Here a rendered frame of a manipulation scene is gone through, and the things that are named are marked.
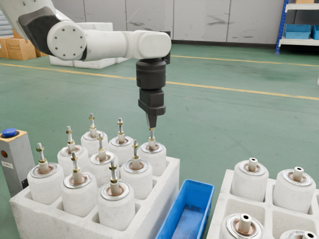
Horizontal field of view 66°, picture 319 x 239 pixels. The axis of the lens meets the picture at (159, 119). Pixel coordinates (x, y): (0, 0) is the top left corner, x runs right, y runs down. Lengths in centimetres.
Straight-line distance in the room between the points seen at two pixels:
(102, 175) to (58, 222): 17
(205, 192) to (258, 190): 22
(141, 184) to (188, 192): 27
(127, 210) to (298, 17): 519
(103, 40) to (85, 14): 646
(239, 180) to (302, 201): 16
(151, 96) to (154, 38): 16
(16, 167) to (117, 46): 52
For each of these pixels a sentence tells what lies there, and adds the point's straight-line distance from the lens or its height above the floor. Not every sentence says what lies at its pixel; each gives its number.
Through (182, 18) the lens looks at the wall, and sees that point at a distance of 583.
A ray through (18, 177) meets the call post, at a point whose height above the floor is 18.
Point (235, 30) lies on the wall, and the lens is 559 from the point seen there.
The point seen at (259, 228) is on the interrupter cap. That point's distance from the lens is 61.
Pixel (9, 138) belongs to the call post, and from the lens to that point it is 89.
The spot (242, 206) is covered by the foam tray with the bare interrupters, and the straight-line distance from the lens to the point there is 79.
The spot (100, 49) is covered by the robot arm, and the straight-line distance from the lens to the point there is 61.
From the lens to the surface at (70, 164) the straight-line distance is 84.
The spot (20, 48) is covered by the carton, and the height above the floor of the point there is 17.
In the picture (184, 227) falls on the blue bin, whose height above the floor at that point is 0.
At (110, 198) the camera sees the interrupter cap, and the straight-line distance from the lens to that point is 64.
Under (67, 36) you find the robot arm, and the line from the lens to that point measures 54.
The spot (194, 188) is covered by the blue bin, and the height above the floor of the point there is 9.
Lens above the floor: 67
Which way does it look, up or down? 24 degrees down
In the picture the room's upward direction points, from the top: straight up
